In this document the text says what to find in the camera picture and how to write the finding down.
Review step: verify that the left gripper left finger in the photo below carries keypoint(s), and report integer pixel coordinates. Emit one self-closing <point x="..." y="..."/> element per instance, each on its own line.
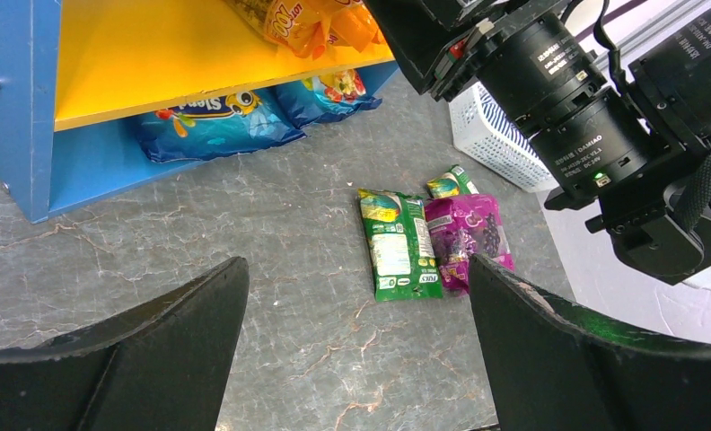
<point x="162" y="365"/>

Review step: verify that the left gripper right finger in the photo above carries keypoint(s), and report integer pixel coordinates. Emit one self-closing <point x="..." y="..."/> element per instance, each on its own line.
<point x="553" y="364"/>

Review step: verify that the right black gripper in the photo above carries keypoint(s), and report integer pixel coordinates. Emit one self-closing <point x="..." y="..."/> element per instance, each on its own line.
<point x="420" y="36"/>

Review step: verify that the blue candy bag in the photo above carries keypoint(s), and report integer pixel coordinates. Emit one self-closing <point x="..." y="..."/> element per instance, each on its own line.
<point x="238" y="123"/>
<point x="323" y="99"/>

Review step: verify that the orange candy bag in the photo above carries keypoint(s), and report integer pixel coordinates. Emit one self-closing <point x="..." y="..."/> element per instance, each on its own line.
<point x="300" y="26"/>
<point x="352" y="25"/>

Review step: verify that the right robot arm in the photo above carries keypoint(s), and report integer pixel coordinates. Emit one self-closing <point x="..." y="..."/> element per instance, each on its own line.
<point x="636" y="139"/>

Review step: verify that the orange candy bag on shelf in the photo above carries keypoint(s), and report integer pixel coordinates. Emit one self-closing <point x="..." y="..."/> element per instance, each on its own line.
<point x="352" y="25"/>

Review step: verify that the green candy bag right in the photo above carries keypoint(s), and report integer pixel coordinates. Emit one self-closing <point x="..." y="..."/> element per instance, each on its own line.
<point x="454" y="182"/>

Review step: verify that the green candy bag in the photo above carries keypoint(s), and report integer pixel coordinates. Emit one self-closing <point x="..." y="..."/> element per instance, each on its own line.
<point x="454" y="182"/>
<point x="401" y="251"/>

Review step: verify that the purple candy bag middle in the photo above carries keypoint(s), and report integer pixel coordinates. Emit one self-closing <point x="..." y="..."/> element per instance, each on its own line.
<point x="460" y="227"/>

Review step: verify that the green candy bag left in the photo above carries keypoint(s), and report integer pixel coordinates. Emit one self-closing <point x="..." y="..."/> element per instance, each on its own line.
<point x="401" y="251"/>

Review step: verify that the blue pink yellow shelf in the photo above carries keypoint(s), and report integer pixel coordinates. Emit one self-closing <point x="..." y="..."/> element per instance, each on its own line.
<point x="73" y="72"/>

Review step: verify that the blue white striped cloth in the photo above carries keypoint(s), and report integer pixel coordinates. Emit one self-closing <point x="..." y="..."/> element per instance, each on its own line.
<point x="500" y="124"/>

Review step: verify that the white plastic basket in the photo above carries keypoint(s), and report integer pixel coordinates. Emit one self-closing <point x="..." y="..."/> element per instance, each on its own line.
<point x="482" y="131"/>

